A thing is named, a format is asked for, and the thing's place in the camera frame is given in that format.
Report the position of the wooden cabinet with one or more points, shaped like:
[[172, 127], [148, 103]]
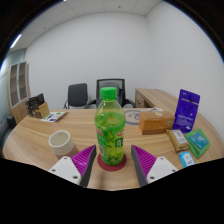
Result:
[[18, 93]]

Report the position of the orange cardboard box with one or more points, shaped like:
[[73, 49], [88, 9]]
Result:
[[156, 122]]

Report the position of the black armchair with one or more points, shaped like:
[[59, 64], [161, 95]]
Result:
[[6, 130]]

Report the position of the rectangular ceiling light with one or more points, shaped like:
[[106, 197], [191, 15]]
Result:
[[15, 41]]

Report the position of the wooden side desk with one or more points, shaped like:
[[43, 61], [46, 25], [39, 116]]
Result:
[[153, 96]]

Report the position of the small blue white box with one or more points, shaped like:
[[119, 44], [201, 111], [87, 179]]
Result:
[[187, 159]]

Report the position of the green drink bottle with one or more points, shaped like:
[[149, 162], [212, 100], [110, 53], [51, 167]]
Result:
[[110, 130]]

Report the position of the purple pouch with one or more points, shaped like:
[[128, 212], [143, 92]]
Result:
[[186, 111]]

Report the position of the white and brown cup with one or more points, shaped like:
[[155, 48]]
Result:
[[61, 141]]

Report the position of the brown snack packet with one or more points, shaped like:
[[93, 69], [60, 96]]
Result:
[[177, 140]]

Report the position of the black office chair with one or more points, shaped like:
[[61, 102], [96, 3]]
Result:
[[77, 95]]

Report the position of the printed leaflet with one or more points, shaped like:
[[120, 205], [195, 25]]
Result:
[[53, 116]]

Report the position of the round red coaster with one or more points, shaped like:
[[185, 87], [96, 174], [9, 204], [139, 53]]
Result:
[[111, 167]]

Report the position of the grey mesh office chair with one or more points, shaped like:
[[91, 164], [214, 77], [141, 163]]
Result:
[[123, 90]]

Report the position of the round grey disc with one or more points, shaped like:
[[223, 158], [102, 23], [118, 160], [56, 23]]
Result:
[[132, 117]]

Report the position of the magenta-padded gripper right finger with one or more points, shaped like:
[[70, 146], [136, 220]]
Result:
[[161, 166]]

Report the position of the green packet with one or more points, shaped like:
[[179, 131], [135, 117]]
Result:
[[198, 141]]

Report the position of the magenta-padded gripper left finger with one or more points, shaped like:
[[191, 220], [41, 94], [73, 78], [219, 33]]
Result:
[[65, 166]]

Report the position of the dark box stack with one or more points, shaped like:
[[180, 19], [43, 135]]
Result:
[[36, 106]]

